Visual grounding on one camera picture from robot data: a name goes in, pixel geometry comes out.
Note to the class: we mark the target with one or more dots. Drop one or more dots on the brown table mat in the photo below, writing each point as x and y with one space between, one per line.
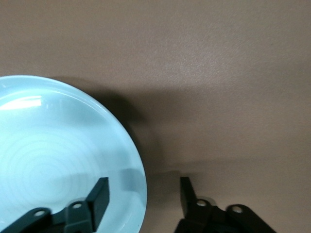
218 72

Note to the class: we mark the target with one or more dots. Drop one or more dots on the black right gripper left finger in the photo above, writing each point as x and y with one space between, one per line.
97 201

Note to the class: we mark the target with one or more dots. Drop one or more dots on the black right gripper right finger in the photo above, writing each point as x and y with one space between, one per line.
189 201

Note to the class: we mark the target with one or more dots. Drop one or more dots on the light blue round plate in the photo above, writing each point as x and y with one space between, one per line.
60 145

